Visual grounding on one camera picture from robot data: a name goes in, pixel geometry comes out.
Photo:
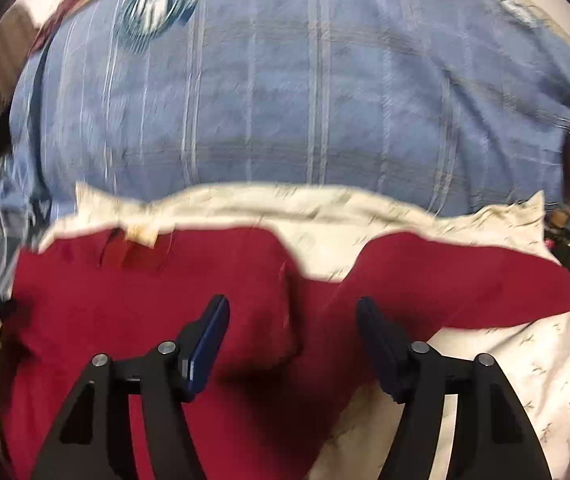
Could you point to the cream leaf-print pillow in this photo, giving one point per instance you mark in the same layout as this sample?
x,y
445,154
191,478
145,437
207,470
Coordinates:
x,y
326,229

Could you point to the red garment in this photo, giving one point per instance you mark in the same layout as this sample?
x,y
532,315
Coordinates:
x,y
292,357

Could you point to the blue plaid quilt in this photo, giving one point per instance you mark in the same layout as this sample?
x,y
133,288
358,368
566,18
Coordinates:
x,y
450,105

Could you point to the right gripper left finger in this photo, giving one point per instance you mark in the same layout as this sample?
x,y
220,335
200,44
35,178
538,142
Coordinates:
x,y
91,438

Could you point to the maroon cloth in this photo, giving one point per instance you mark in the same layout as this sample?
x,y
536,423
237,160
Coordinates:
x,y
47,29

